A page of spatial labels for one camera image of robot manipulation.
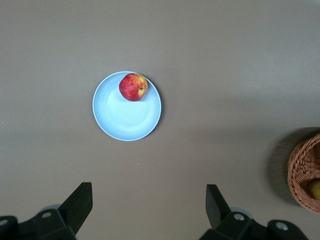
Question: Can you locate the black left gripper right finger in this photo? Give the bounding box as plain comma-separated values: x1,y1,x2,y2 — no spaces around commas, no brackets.
199,184,270,240

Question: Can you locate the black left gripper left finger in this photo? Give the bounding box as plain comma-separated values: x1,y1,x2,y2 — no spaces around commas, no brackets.
19,182,94,240

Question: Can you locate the red yellow apple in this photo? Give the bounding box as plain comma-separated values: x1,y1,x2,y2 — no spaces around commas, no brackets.
118,73,149,102

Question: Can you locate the brown wicker basket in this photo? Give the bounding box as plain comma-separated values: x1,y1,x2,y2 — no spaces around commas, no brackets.
287,133,320,214

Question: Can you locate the yellow-green round fruit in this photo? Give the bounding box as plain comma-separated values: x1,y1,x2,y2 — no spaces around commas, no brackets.
307,179,320,200

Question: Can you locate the light blue round plate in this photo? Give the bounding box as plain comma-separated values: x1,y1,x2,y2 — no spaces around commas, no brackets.
92,71,163,142

